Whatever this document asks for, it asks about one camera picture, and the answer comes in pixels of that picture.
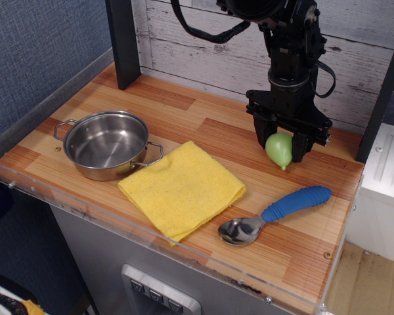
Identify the black vertical post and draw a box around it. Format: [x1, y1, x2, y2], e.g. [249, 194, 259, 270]
[355, 51, 394, 163]
[105, 0, 141, 90]

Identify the clear acrylic table guard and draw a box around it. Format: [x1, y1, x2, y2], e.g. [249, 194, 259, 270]
[0, 66, 363, 314]

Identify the white cabinet with metal top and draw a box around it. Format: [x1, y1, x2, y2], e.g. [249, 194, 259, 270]
[346, 123, 394, 261]

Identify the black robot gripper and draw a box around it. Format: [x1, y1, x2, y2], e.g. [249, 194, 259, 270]
[246, 78, 332, 163]

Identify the blue-handled metal spoon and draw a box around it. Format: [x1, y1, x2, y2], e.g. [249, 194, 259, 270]
[218, 186, 332, 246]

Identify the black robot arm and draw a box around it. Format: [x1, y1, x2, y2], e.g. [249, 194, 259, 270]
[217, 1, 334, 163]

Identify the green pear-shaped toy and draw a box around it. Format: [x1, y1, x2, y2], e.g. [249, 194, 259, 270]
[265, 133, 293, 171]

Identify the black vertical post right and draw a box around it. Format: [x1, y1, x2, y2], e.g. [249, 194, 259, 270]
[355, 51, 394, 163]

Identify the black vertical post left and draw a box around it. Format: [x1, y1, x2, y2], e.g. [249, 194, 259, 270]
[105, 0, 141, 90]

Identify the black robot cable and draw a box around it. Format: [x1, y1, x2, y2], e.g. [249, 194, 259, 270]
[169, 0, 252, 45]

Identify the silver dispenser button panel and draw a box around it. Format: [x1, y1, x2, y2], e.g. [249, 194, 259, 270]
[121, 264, 202, 314]

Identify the yellow folded cloth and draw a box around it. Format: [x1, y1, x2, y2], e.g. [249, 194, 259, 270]
[118, 141, 246, 242]

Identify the stainless steel pot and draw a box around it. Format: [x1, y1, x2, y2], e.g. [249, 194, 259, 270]
[54, 110, 164, 181]

